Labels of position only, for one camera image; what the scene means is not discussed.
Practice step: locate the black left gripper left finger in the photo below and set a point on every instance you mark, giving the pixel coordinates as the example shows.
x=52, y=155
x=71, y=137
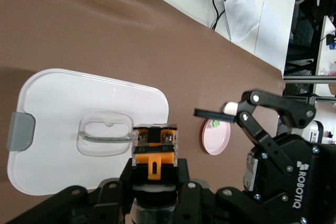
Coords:
x=110, y=203

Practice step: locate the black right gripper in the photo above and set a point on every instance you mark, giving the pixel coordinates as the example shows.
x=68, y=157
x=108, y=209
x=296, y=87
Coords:
x=315, y=182

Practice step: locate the brown table mat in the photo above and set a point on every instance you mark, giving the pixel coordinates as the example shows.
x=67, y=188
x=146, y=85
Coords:
x=78, y=37

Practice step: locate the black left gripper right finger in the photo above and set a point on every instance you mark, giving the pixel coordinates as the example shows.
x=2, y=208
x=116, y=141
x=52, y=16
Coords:
x=194, y=203

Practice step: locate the aluminium frame rail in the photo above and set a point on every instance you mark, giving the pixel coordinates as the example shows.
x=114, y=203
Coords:
x=309, y=79

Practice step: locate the orange push-button switch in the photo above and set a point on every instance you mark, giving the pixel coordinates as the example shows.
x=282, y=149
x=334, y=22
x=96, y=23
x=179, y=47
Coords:
x=155, y=161

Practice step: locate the green push-button switch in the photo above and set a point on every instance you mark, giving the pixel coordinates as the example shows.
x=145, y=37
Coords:
x=215, y=123

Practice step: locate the pink box with white lid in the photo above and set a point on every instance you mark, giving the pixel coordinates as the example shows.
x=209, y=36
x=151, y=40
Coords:
x=52, y=129

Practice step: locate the white paper sheet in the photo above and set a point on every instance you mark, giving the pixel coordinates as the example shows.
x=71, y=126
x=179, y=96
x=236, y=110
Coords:
x=241, y=14

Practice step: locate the pink round plate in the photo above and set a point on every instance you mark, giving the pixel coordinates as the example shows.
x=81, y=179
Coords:
x=215, y=142

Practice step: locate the white background desk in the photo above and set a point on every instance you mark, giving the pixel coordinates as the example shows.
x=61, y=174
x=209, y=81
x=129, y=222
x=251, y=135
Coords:
x=325, y=58

